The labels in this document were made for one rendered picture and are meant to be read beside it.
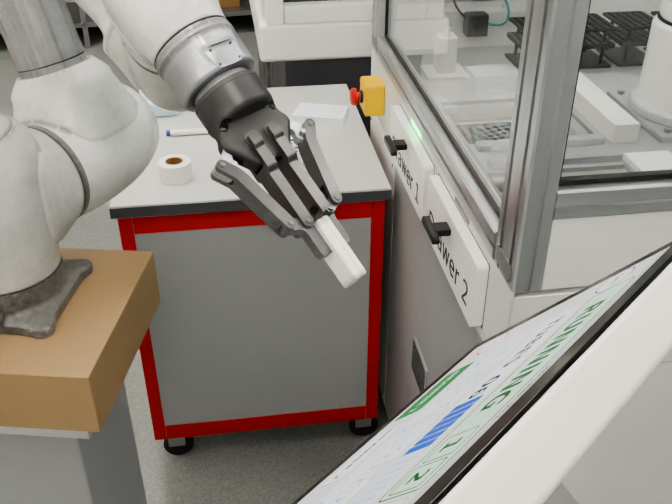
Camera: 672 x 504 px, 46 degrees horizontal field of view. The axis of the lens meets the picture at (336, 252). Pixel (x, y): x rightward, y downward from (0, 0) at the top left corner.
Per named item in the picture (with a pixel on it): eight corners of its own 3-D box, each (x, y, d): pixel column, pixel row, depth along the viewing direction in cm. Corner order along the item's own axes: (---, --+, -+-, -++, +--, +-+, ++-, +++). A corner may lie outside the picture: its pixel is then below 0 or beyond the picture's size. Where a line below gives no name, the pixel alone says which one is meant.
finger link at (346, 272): (321, 217, 78) (316, 220, 78) (362, 275, 78) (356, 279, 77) (310, 229, 81) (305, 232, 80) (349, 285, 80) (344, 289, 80)
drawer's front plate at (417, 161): (420, 222, 143) (424, 167, 137) (389, 153, 167) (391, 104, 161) (430, 221, 143) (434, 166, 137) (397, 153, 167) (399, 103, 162)
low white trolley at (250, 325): (154, 469, 200) (108, 207, 160) (164, 321, 252) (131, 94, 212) (380, 445, 207) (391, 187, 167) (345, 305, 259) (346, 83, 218)
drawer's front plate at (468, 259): (470, 329, 117) (477, 267, 111) (424, 229, 141) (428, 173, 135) (481, 328, 117) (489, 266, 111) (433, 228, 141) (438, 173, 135)
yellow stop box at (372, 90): (362, 117, 178) (362, 86, 174) (356, 105, 184) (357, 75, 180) (384, 116, 179) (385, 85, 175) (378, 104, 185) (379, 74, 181)
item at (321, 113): (292, 121, 196) (292, 115, 195) (300, 108, 203) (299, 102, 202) (342, 125, 194) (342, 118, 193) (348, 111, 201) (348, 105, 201)
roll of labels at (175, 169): (158, 186, 167) (156, 169, 165) (160, 171, 173) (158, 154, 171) (191, 184, 168) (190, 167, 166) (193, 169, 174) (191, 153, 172)
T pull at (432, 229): (432, 246, 121) (432, 238, 120) (421, 222, 127) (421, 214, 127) (455, 244, 121) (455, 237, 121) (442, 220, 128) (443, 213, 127)
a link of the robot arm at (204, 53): (240, 6, 80) (273, 52, 80) (216, 58, 88) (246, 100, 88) (164, 32, 76) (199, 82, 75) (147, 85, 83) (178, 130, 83)
